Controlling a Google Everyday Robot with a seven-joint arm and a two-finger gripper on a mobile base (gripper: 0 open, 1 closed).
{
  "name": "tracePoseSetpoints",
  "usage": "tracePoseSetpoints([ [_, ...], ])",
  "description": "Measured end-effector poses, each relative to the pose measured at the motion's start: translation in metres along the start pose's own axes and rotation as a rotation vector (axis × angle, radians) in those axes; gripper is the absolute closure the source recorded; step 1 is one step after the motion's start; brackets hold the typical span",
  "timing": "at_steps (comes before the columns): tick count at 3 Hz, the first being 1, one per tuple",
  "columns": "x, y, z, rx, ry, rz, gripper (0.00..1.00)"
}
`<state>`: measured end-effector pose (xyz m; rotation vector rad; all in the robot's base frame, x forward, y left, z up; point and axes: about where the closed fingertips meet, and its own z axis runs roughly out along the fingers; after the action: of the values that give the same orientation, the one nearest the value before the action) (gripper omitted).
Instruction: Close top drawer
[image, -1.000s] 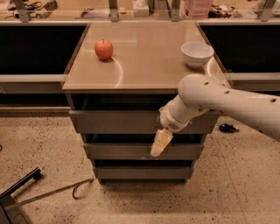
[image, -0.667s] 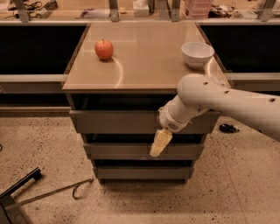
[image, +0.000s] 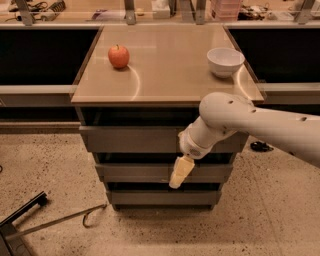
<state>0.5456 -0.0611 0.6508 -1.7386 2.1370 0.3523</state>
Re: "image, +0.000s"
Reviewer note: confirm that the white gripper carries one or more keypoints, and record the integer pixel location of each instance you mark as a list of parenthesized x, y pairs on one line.
[(188, 145)]

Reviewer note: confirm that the grey top drawer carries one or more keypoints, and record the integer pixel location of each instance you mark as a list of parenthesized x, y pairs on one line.
[(131, 139)]

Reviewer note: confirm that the grey drawer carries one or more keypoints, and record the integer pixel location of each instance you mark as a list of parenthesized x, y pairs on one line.
[(131, 139), (160, 173), (166, 198)]

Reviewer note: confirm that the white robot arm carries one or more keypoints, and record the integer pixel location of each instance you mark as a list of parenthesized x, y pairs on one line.
[(221, 115)]

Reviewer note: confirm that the grey bottom drawer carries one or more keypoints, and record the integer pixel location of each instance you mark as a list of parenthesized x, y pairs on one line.
[(166, 198)]

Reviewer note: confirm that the grey middle drawer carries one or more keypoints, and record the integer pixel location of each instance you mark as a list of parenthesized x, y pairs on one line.
[(160, 173)]

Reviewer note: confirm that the grey drawer cabinet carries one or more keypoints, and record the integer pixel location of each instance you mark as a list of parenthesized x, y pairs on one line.
[(162, 85)]

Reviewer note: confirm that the black object on floor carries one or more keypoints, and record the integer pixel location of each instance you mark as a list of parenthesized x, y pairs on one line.
[(260, 147)]

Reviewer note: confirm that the metal hook rod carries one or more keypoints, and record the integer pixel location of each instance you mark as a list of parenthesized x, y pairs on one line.
[(83, 213)]

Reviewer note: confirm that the white bowl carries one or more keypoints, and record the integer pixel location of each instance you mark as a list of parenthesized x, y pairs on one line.
[(224, 62)]

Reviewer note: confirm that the red apple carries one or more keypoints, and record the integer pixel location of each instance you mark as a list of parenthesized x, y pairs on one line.
[(118, 56)]

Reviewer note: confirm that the white box on shelf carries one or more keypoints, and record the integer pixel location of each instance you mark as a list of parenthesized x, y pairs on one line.
[(160, 9)]

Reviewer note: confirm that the pink plastic basket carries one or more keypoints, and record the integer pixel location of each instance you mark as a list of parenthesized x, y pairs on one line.
[(225, 10)]

